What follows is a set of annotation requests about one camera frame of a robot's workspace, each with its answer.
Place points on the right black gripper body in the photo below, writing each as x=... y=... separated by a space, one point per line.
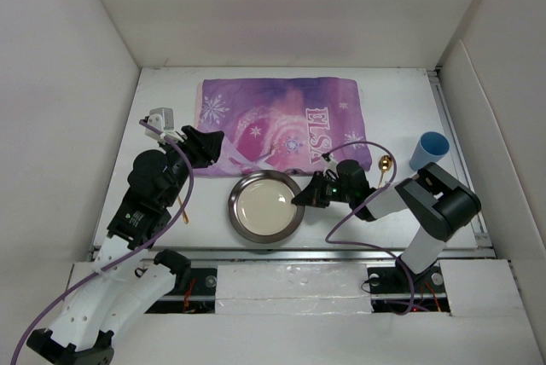
x=329 y=190

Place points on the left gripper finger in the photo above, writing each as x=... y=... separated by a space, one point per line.
x=213 y=153
x=212 y=139

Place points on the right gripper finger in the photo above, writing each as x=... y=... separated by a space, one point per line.
x=313 y=187
x=306 y=200

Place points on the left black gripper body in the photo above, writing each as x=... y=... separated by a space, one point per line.
x=194 y=149

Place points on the round metal plate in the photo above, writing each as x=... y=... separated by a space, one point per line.
x=260 y=207

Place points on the purple pink printed cloth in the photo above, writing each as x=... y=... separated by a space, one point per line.
x=281 y=124

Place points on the gold fork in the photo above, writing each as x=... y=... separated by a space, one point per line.
x=183 y=211

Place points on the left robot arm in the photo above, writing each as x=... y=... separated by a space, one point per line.
x=106 y=303

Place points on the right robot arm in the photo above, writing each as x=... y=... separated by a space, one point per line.
x=440 y=204

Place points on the gold spoon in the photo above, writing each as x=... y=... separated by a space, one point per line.
x=384 y=164

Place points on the blue plastic cup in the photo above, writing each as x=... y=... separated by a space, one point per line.
x=431 y=147

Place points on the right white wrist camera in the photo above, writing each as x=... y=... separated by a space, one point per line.
x=330 y=163

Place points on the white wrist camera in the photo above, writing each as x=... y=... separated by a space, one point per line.
x=160 y=124
x=330 y=163

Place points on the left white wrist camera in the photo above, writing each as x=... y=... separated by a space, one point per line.
x=160 y=124

